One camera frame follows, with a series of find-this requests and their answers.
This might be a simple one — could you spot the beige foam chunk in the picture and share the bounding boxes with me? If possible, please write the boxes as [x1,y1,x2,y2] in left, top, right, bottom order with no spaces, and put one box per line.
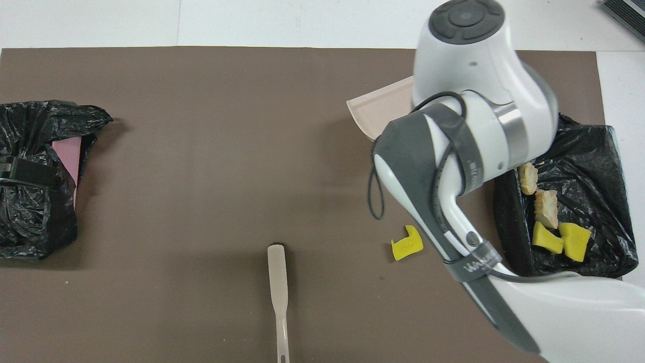
[534,190,559,229]
[519,162,539,196]

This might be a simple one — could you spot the yellow wedge sponge piece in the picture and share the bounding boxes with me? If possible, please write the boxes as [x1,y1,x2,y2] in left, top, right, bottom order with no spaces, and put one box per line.
[558,222,592,263]

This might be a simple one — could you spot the yellow rectangular sponge piece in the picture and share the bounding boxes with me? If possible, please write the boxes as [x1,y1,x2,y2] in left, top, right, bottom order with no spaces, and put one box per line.
[532,222,564,254]

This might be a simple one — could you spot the beige plastic dustpan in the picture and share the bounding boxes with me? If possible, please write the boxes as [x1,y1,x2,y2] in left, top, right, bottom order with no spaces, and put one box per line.
[346,76,416,143]

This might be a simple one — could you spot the pink bin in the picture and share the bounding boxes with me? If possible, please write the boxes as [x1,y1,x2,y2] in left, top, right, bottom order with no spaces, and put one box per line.
[50,137,83,202]

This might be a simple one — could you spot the beige hand brush black bristles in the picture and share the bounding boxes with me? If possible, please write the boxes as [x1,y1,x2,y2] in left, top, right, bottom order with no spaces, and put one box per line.
[267,244,291,363]

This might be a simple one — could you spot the black ribbed object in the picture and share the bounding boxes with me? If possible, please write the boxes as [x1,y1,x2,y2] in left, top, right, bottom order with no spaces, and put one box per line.
[601,0,645,43]

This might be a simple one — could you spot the black trash bag bin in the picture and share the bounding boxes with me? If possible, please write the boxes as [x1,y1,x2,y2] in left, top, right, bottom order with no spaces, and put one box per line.
[493,113,639,279]
[0,100,114,260]

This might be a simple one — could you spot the brown table mat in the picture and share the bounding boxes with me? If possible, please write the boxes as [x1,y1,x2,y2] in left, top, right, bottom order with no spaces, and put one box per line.
[0,46,633,363]

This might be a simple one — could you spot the yellow L-shaped sponge piece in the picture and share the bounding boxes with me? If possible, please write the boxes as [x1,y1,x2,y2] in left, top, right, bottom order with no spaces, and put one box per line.
[391,225,424,262]

